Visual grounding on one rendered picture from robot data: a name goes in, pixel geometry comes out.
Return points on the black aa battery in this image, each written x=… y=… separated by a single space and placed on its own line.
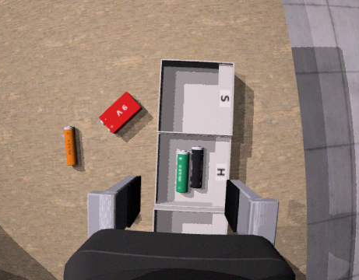
x=196 y=167

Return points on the red 9v battery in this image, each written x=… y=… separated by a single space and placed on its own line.
x=120 y=113

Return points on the orange aa battery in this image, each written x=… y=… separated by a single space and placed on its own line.
x=70 y=146

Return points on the white open cardboard bins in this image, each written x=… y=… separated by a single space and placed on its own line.
x=190 y=100

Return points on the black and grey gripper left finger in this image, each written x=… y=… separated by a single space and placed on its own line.
x=115 y=208

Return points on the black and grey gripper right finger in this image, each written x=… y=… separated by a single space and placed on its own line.
x=248 y=213

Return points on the green aa battery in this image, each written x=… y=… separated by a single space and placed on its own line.
x=182 y=171

